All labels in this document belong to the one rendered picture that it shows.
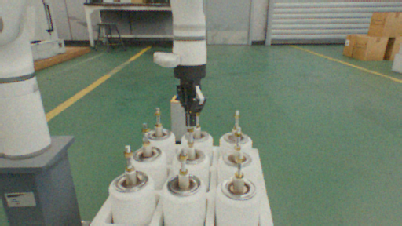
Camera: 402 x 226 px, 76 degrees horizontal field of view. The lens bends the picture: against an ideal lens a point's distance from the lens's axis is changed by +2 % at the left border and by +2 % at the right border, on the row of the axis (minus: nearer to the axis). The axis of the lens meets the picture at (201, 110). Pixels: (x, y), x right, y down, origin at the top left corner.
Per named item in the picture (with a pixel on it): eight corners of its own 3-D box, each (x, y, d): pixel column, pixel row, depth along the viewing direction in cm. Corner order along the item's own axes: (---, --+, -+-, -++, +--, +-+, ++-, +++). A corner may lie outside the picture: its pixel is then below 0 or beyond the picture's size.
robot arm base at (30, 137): (-7, 160, 56) (-33, 83, 50) (21, 140, 65) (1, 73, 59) (38, 159, 56) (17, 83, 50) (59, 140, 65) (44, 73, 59)
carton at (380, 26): (400, 37, 335) (407, 12, 325) (381, 37, 334) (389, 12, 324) (384, 35, 363) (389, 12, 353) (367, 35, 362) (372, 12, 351)
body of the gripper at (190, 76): (213, 60, 56) (212, 101, 59) (196, 56, 63) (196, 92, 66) (181, 63, 53) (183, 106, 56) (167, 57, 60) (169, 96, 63)
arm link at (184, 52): (151, 61, 59) (149, 34, 56) (195, 58, 63) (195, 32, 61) (165, 69, 51) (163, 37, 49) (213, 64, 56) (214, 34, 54)
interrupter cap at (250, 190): (258, 183, 57) (258, 180, 57) (253, 205, 50) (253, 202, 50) (225, 176, 59) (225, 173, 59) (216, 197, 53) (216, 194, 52)
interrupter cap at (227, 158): (246, 151, 70) (246, 149, 70) (256, 167, 63) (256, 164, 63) (219, 154, 69) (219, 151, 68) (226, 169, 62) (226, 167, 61)
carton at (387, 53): (407, 60, 346) (414, 37, 335) (389, 60, 345) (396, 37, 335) (391, 56, 374) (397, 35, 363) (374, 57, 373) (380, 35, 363)
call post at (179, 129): (173, 176, 100) (169, 102, 89) (177, 167, 107) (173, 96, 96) (191, 178, 100) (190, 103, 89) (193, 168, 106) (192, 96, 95)
